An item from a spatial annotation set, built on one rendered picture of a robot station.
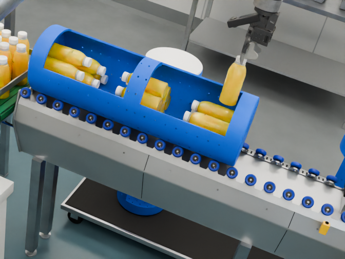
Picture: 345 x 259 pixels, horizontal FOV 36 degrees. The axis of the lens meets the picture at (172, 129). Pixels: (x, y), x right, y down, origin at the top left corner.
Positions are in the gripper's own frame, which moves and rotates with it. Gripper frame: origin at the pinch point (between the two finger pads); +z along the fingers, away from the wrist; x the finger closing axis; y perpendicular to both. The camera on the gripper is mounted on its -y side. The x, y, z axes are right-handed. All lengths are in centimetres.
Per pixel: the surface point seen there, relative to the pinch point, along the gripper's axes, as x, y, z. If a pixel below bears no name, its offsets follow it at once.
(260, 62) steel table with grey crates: 241, -7, 105
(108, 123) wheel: -10, -41, 41
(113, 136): -11, -38, 46
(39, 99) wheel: -11, -71, 43
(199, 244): 32, 7, 122
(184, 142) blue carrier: -12.7, -9.4, 34.3
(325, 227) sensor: -16, 50, 44
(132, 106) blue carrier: -13.9, -31.9, 27.1
